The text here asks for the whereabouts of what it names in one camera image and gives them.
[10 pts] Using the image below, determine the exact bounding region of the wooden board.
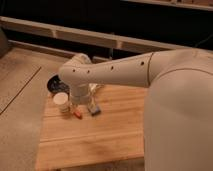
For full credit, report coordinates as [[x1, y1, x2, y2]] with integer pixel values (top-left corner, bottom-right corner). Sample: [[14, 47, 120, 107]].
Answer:
[[36, 85, 146, 171]]

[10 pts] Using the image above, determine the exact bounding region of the blue grey small object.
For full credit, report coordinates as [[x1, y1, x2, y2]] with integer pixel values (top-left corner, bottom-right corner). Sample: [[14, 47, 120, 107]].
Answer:
[[88, 104, 101, 116]]

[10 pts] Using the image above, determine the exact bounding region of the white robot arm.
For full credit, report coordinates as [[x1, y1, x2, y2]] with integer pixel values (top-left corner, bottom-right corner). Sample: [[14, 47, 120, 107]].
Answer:
[[59, 49, 213, 171]]

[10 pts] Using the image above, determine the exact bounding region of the orange pepper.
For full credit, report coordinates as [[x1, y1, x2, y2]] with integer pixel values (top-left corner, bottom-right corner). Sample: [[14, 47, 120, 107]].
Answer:
[[74, 111, 82, 119]]

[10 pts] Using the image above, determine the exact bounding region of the wooden shelf rail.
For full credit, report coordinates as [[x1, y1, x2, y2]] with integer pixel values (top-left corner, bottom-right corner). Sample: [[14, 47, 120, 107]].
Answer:
[[0, 15, 213, 63]]

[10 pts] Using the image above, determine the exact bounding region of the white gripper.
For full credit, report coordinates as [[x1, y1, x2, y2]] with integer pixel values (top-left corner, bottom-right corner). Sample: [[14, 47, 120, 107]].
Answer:
[[70, 84, 92, 105]]

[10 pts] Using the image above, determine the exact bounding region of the black bowl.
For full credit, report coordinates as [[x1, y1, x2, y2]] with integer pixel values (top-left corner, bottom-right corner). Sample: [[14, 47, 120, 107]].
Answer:
[[47, 75, 69, 94]]

